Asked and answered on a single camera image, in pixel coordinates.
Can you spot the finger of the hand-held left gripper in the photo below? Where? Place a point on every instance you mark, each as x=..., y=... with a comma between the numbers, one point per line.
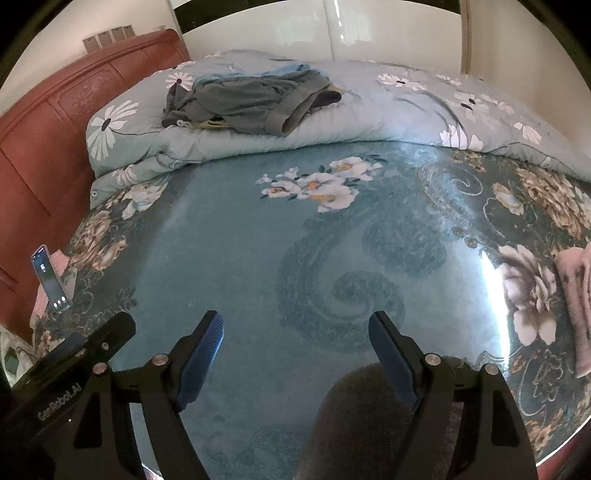
x=115, y=332

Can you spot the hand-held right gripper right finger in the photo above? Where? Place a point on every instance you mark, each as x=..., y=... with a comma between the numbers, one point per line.
x=392, y=360

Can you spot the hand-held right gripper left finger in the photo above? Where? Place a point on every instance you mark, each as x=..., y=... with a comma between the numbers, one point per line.
x=203, y=360

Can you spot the grey knit sweater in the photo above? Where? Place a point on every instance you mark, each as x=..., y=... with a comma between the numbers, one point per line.
x=360, y=415

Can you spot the smartphone in clear case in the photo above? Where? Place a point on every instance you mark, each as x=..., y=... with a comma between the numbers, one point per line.
x=48, y=277

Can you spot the teal floral bed sheet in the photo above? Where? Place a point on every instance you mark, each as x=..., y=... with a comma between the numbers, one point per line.
x=231, y=254

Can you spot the folded pink garment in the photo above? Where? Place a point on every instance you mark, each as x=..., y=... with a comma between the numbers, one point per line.
x=577, y=286

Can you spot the red-brown wooden headboard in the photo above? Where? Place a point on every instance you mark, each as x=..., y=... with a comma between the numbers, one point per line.
x=41, y=138

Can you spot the tan garment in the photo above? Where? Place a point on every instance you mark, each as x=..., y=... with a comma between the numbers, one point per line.
x=207, y=123

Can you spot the light blue daisy quilt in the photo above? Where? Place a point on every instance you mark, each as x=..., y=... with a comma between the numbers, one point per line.
x=369, y=115

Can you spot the grey-green pants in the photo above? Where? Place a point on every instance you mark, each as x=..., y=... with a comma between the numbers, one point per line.
x=258, y=101

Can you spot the dark white-striped garment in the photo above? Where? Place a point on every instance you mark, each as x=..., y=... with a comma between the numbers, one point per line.
x=330, y=98

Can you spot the light blue garment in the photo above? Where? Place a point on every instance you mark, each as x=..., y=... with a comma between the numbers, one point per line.
x=258, y=71

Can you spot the white glossy wardrobe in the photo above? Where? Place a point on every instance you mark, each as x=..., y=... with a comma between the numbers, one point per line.
x=369, y=32

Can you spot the grey wall vent grille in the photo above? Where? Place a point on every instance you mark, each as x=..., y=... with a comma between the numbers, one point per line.
x=108, y=37

